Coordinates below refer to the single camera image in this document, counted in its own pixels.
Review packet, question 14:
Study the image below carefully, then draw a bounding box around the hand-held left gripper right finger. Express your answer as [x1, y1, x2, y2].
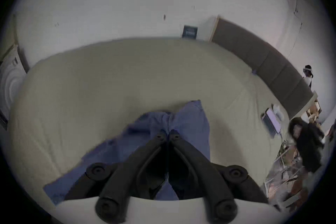
[168, 129, 269, 224]

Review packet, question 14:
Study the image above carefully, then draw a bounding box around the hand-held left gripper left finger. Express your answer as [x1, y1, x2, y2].
[64, 129, 168, 224]

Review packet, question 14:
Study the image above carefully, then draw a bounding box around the blue garment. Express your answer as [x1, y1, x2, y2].
[43, 100, 211, 205]

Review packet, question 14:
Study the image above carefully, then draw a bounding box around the bed with beige sheet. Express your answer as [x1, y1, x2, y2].
[7, 37, 286, 218]

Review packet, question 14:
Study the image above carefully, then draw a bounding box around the grey padded headboard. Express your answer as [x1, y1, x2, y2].
[212, 18, 315, 120]

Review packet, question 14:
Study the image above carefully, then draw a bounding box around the white washing machine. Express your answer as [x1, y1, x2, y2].
[0, 44, 28, 130]

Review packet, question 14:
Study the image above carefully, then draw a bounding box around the small dark wall panel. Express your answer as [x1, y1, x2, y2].
[182, 25, 198, 40]

